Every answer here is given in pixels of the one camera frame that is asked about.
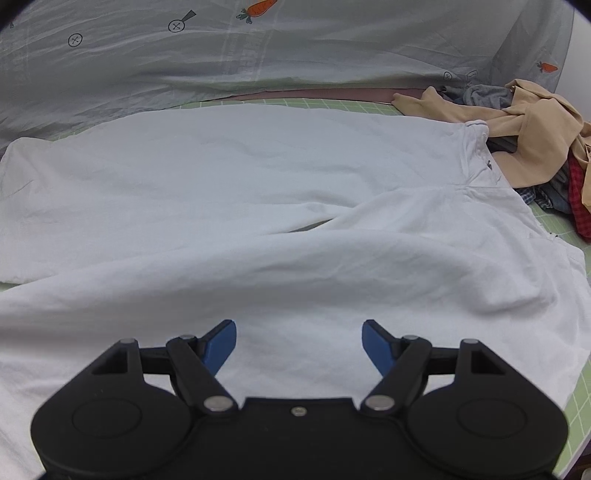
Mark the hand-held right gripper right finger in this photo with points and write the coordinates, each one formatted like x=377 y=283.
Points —
x=376 y=344

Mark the red checked garment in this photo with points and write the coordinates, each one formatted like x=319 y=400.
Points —
x=579 y=194

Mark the pink board strip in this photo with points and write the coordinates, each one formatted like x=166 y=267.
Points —
x=323 y=93

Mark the white pants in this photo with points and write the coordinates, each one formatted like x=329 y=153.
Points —
x=231 y=184

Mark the green grid mat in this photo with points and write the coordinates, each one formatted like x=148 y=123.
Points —
x=579 y=406

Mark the grey carrot print sheet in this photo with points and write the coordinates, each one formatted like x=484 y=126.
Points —
x=323 y=46

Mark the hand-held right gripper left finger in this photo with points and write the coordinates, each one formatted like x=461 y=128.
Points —
x=221 y=344

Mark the beige garment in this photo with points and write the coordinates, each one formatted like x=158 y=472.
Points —
x=535 y=147

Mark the grey garment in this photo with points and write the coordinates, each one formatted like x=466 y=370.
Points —
x=485 y=97

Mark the blue checked shirt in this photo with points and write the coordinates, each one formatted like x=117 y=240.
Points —
x=542 y=198

